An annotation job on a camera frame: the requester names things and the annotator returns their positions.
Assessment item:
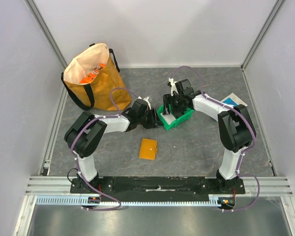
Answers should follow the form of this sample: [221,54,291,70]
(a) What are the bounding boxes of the white slotted cable duct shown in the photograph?
[36,195,231,207]

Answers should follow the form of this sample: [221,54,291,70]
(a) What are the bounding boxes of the brown tote bag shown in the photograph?
[61,43,132,111]

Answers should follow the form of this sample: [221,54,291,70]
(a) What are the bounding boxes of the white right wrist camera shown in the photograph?
[168,78,178,96]

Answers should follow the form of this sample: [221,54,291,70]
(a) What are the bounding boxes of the orange leather card holder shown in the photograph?
[139,138,158,160]

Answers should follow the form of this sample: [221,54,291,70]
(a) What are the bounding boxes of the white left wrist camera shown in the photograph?
[138,96,151,110]

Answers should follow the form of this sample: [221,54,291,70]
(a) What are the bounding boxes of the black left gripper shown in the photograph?
[137,107,164,129]

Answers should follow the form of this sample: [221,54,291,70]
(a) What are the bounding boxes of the blue white box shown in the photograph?
[221,93,248,107]

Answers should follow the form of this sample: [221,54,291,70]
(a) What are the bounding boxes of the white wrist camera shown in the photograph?
[168,78,178,96]
[138,96,151,110]

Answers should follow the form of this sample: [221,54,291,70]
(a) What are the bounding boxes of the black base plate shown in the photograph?
[70,176,245,198]

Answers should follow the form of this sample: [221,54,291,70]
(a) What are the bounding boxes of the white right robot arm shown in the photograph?
[157,78,256,194]

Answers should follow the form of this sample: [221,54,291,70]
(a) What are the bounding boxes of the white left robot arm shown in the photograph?
[64,98,164,193]

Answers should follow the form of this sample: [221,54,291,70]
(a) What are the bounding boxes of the orange snack packet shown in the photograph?
[80,63,106,84]

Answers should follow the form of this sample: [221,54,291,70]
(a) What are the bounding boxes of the white card stack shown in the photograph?
[161,113,176,125]

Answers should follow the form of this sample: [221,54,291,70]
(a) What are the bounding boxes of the green plastic bin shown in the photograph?
[157,105,194,130]

